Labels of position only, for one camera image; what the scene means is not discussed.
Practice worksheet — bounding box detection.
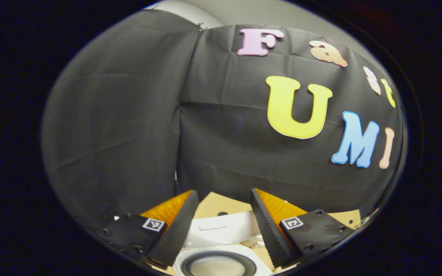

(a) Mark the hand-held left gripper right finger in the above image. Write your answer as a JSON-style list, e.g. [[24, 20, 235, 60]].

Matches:
[[250, 188, 356, 268]]

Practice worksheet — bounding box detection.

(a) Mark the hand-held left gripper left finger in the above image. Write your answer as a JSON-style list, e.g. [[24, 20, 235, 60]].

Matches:
[[96, 190, 199, 268]]

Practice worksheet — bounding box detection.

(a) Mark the black backdrop cloth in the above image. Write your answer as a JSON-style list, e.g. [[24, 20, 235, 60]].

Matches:
[[41, 10, 405, 227]]

